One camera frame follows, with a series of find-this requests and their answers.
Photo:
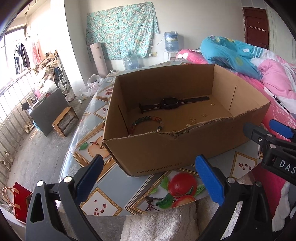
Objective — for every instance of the small wooden stool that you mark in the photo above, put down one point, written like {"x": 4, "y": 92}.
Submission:
{"x": 63, "y": 120}

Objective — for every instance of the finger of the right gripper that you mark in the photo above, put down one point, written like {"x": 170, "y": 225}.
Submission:
{"x": 285, "y": 131}
{"x": 264, "y": 138}

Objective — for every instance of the brown cardboard box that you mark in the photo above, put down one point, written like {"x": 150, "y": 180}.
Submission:
{"x": 159, "y": 140}

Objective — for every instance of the white plastic bag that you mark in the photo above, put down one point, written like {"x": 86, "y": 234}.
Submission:
{"x": 92, "y": 85}

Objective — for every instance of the green floral wall cloth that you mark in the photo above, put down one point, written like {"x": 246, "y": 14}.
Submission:
{"x": 122, "y": 30}

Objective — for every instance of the red paper gift bag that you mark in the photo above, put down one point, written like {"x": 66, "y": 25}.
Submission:
{"x": 19, "y": 197}

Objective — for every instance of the black wrist watch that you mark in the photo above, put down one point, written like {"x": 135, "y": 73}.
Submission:
{"x": 171, "y": 103}

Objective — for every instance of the pink rolled mat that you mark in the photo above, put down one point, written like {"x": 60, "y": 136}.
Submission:
{"x": 99, "y": 60}

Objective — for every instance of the white glove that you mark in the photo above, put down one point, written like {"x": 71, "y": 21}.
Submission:
{"x": 283, "y": 209}

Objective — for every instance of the clear water jug on floor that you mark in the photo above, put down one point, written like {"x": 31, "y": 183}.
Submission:
{"x": 130, "y": 61}

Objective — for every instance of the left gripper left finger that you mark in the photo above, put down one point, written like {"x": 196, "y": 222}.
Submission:
{"x": 43, "y": 219}

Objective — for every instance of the blue patterned quilt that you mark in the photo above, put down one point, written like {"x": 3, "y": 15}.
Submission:
{"x": 232, "y": 54}

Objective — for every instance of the gold chain abacus charm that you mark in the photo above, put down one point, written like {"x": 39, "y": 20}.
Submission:
{"x": 192, "y": 121}

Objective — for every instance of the dark grey cabinet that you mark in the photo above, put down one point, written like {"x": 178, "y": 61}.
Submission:
{"x": 46, "y": 111}

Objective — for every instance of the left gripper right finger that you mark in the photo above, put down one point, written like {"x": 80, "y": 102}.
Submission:
{"x": 254, "y": 220}

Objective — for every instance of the pile of clothes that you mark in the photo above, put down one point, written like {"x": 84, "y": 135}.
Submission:
{"x": 50, "y": 75}

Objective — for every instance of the blue water jug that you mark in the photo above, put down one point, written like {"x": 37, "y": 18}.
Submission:
{"x": 171, "y": 41}

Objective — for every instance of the dark red door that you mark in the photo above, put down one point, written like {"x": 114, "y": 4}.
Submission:
{"x": 256, "y": 27}

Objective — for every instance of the pink floral duvet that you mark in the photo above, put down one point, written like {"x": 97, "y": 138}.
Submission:
{"x": 275, "y": 84}

